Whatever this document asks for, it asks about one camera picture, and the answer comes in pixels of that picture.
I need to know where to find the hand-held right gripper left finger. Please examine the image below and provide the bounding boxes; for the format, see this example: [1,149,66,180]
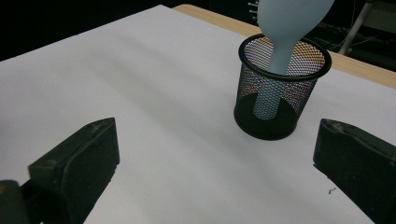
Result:
[27,117,120,224]

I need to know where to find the light blue hairbrush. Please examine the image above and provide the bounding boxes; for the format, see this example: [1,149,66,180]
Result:
[247,0,335,121]

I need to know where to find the black mesh pen holder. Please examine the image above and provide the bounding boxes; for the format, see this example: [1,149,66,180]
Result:
[233,33,332,142]

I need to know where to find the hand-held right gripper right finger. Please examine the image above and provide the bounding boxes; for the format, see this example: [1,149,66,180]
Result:
[312,118,396,224]

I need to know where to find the metal stand with grey shelf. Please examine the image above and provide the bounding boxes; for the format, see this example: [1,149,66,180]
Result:
[337,0,396,57]

